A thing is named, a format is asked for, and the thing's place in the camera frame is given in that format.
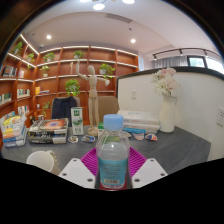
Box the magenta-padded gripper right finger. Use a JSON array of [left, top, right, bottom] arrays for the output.
[[127, 147, 169, 190]]

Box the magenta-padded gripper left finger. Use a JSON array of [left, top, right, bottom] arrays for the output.
[[58, 147, 101, 190]]

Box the clear blue-capped water bottle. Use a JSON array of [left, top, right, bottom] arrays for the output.
[[95, 113, 131, 191]]

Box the small printed badge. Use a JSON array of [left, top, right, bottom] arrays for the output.
[[80, 134, 97, 144], [132, 132, 146, 141], [144, 133, 159, 142], [67, 134, 80, 144]]

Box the cream cylindrical cup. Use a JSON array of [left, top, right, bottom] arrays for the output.
[[25, 149, 63, 176]]

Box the stack of dark books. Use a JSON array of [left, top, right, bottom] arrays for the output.
[[27, 117, 70, 145]]

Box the green and white carton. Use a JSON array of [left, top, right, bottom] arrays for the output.
[[70, 106, 85, 136]]

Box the stack of white books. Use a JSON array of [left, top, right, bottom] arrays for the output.
[[116, 109, 161, 135]]

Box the white vase with flowers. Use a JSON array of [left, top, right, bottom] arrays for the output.
[[150, 67, 181, 134]]

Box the wooden artist mannequin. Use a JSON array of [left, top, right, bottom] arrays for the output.
[[75, 59, 111, 137]]

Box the grey curtain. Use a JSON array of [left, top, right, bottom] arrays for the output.
[[153, 55, 189, 69]]

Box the dark-framed window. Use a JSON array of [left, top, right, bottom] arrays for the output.
[[187, 54, 224, 74]]

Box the ceiling air vent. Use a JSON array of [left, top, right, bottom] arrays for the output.
[[105, 13, 134, 24]]

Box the branched ceiling lamp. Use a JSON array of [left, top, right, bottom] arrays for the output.
[[79, 0, 136, 11]]

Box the wooden wall shelf unit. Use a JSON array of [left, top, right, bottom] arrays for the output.
[[0, 33, 139, 126]]

